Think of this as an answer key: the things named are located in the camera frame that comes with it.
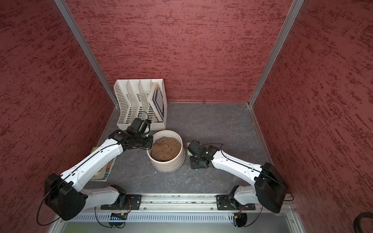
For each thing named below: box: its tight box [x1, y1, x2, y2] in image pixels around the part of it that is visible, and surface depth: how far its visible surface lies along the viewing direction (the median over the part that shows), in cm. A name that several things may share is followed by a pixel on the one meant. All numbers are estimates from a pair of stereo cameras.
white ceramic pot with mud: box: [146, 129, 186, 173], surface depth 83 cm
